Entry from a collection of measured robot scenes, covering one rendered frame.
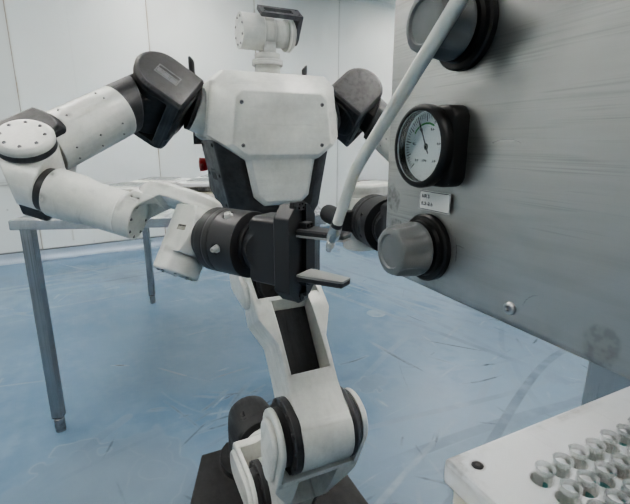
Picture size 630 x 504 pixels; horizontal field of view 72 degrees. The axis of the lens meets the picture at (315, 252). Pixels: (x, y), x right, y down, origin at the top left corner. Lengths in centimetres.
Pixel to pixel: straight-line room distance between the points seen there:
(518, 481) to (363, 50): 622
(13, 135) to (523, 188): 67
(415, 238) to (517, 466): 20
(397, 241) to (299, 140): 69
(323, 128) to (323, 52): 513
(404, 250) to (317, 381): 69
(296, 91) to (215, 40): 450
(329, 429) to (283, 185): 47
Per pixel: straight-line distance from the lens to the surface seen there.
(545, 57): 18
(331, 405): 87
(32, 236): 183
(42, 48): 499
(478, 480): 33
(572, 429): 41
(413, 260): 21
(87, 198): 68
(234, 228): 55
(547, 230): 18
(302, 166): 90
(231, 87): 86
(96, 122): 81
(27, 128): 75
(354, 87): 102
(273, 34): 96
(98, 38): 506
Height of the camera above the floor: 112
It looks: 14 degrees down
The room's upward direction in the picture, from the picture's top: straight up
